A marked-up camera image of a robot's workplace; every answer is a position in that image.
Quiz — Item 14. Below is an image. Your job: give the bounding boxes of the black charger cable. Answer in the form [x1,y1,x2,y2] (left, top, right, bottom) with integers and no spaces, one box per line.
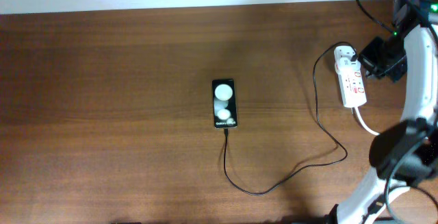
[222,40,359,197]

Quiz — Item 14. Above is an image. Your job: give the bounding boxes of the black Galaxy smartphone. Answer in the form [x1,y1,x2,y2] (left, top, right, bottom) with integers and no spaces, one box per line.
[211,79,238,129]

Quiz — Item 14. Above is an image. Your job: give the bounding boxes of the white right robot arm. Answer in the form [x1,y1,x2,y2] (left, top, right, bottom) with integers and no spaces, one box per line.
[324,0,437,223]

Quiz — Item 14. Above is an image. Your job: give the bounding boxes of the white power strip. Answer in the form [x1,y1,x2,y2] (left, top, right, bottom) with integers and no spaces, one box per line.
[334,46,367,108]

